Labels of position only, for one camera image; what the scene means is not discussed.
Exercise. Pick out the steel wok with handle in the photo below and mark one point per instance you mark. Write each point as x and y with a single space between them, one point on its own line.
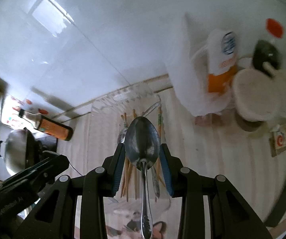
20 151

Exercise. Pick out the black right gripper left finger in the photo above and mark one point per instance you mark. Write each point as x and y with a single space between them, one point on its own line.
54 215

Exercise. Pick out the wooden chopstick with patterned band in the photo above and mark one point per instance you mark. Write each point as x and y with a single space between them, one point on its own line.
159 129

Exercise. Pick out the clear plastic utensil tray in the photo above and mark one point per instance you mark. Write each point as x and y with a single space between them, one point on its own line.
109 118

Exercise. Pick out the cat print table mat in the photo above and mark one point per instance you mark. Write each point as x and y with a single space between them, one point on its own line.
124 221

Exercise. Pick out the slim steel spoon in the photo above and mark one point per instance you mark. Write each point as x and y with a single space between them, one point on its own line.
155 180

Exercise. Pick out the round white lidded container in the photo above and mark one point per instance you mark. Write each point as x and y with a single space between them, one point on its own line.
255 96

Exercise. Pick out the black smartphone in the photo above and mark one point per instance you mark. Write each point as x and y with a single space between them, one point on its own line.
278 210

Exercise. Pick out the wooden chopstick with gold bands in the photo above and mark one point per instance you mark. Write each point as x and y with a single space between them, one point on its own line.
135 170

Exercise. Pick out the dark round steel spoon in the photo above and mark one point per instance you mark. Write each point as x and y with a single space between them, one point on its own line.
142 147

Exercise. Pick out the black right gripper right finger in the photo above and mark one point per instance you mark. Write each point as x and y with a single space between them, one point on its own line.
230 214

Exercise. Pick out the red white packet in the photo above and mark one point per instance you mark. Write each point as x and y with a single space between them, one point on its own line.
278 140

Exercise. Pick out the orange sauce bottle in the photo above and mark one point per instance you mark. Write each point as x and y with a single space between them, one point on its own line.
46 125

